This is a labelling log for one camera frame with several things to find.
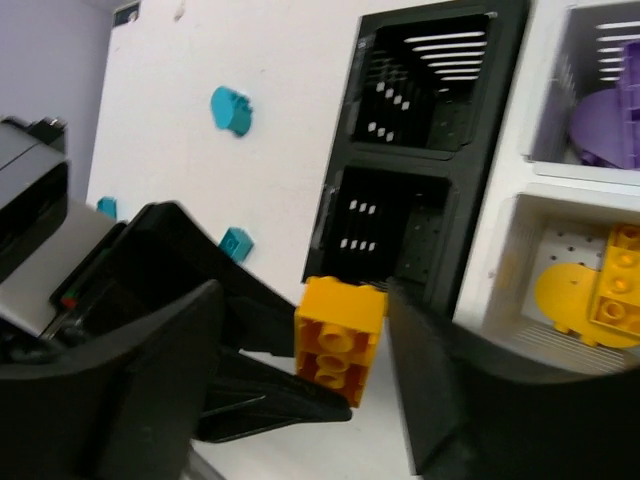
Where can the teal square lego brick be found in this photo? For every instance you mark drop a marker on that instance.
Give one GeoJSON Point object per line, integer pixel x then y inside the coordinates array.
{"type": "Point", "coordinates": [236, 243]}
{"type": "Point", "coordinates": [108, 206]}

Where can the yellow square lego brick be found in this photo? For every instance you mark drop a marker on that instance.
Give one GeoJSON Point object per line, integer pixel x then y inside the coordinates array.
{"type": "Point", "coordinates": [337, 328]}

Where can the purple lego brick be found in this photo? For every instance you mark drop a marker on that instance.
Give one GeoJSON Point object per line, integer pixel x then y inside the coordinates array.
{"type": "Point", "coordinates": [604, 126]}

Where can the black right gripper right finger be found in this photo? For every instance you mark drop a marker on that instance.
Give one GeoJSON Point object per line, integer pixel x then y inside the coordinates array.
{"type": "Point", "coordinates": [474, 410]}

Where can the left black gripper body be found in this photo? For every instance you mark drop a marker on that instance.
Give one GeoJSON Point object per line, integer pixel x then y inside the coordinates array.
{"type": "Point", "coordinates": [45, 235]}

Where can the teal rounded lego brick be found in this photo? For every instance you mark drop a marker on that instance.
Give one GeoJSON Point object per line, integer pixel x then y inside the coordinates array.
{"type": "Point", "coordinates": [231, 111]}

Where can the yellow striped lego assembly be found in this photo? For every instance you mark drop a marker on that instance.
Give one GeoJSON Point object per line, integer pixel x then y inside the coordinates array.
{"type": "Point", "coordinates": [600, 305]}

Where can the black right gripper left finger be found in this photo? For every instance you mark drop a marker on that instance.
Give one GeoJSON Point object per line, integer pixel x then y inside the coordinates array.
{"type": "Point", "coordinates": [122, 406]}

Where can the white slotted container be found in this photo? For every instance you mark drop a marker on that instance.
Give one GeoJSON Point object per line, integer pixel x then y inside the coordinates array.
{"type": "Point", "coordinates": [541, 238]}

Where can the black slotted container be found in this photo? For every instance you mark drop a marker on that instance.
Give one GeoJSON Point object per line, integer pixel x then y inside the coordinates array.
{"type": "Point", "coordinates": [415, 138]}

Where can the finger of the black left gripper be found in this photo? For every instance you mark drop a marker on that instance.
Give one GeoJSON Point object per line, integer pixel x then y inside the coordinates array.
{"type": "Point", "coordinates": [160, 256]}
{"type": "Point", "coordinates": [246, 397]}

